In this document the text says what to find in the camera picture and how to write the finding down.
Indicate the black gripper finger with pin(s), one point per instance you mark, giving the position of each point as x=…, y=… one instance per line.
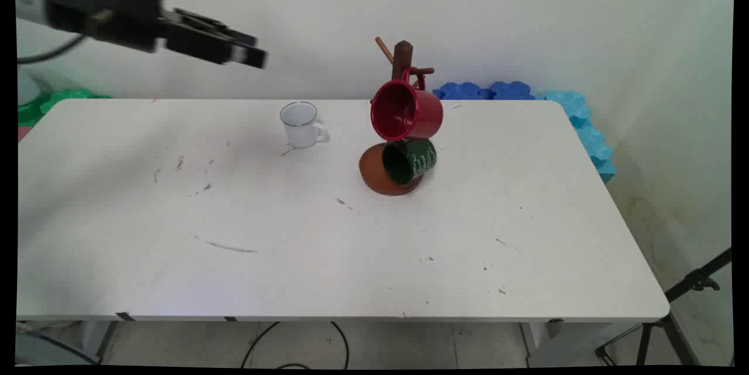
x=210, y=25
x=205, y=47

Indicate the white enamel mug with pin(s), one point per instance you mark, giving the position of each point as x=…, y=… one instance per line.
x=301, y=129

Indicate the black tripod stand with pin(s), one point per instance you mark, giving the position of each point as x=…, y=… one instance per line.
x=673, y=328

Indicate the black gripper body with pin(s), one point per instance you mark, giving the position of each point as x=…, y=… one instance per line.
x=105, y=6

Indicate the cyan foam mat tile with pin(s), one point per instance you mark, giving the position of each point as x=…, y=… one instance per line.
x=591, y=135

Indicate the blue foam mat tile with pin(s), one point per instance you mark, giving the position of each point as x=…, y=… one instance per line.
x=462, y=91
x=512, y=90

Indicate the white table leg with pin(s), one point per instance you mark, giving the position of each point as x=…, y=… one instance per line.
x=550, y=343

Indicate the red ceramic mug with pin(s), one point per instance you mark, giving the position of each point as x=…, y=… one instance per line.
x=421, y=114

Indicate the brown wooden mug tree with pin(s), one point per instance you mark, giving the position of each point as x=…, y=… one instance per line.
x=402, y=54

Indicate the green foam mat tile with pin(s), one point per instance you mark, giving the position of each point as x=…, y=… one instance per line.
x=64, y=97

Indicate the dark green mug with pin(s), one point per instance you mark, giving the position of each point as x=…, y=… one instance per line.
x=420, y=158

